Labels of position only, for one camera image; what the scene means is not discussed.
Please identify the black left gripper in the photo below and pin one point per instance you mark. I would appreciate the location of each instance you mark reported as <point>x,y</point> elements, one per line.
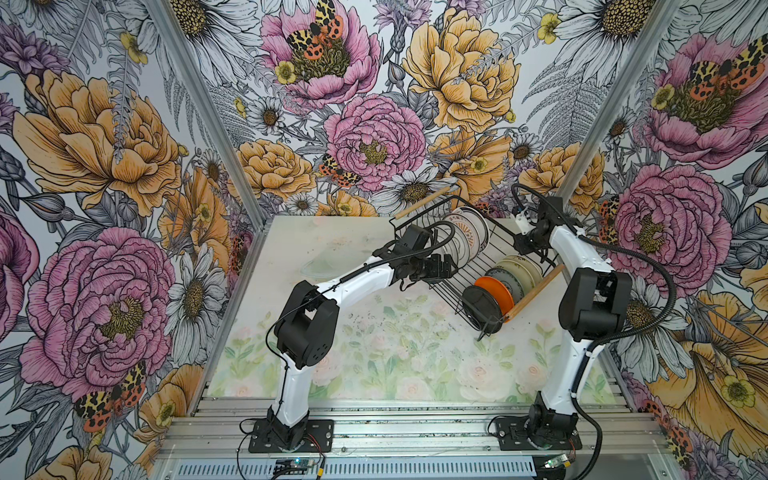
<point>437,273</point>

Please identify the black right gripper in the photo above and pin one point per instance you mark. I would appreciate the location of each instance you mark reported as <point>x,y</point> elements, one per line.
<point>522,248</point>

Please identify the green red rimmed white plate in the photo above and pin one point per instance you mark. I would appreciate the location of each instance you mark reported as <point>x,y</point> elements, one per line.
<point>463,244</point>

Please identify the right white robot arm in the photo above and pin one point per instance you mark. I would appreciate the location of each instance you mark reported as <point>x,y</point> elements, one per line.
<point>594,305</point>

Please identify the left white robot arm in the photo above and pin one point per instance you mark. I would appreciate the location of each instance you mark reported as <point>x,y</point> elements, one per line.
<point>305,329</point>

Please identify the beige green rimmed plate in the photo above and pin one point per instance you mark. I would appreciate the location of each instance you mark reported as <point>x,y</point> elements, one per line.
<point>518,275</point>

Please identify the rearmost green red rimmed plate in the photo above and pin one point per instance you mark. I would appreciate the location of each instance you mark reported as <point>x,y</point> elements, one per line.
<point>477,219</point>

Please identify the orange plate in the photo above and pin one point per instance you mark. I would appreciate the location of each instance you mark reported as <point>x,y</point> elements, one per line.
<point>500,293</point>

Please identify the black plate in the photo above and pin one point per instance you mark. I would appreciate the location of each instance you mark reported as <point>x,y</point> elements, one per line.
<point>482,310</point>

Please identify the right green circuit board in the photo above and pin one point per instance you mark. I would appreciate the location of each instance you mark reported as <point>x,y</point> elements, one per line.
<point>556,462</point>

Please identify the green circuit board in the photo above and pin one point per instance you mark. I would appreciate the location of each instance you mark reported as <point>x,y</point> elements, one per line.
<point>556,462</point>
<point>298,466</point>

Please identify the left green circuit board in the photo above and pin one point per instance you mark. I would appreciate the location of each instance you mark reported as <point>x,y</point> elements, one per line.
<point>298,466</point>

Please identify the black wire dish rack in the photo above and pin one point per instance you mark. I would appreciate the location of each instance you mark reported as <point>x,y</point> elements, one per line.
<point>500,245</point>

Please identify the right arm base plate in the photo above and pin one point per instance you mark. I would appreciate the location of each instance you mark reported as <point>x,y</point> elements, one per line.
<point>522,433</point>

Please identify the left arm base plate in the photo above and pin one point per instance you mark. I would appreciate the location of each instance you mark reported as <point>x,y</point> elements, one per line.
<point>308,436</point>

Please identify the aluminium mounting rail frame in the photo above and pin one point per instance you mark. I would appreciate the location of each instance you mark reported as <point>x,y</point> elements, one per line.
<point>388,428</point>

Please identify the white vented cable duct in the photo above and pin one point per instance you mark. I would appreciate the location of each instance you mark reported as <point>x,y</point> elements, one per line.
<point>463,467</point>

